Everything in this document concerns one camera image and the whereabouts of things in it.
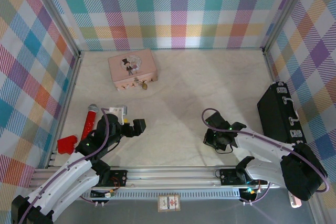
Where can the small brass padlock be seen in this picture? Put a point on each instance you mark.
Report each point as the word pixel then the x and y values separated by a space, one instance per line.
pixel 144 86

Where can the pink tin box with couple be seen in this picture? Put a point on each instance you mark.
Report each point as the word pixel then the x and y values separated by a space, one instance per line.
pixel 115 72

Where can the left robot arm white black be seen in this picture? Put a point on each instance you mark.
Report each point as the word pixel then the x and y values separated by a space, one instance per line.
pixel 65 179

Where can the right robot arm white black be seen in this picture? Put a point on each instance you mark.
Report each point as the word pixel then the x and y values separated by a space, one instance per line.
pixel 262 142

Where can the red toy microphone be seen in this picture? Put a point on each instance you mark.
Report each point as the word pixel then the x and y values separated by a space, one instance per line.
pixel 90 121

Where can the red plastic block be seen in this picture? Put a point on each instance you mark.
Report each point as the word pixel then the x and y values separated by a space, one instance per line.
pixel 67 144

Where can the black briefcase with metal fittings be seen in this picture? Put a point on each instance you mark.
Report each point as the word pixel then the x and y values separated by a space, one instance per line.
pixel 275 113

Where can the playing card box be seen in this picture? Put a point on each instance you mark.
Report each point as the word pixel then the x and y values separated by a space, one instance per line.
pixel 169 203

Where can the pink and white device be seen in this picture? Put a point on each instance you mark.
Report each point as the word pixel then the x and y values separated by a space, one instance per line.
pixel 295 201

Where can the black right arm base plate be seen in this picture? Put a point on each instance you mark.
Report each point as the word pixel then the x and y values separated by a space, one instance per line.
pixel 228 176

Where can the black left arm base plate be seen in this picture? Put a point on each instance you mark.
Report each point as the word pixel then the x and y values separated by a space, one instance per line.
pixel 119 176

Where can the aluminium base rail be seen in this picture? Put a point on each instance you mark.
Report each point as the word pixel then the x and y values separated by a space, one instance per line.
pixel 170 178

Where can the aluminium side rail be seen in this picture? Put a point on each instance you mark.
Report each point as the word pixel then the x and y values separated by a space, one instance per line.
pixel 73 77
pixel 268 66

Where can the aluminium back rail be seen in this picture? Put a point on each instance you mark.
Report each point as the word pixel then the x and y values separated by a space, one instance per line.
pixel 210 49

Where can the aluminium frame post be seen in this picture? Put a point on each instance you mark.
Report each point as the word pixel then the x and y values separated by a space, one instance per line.
pixel 55 11
pixel 275 31

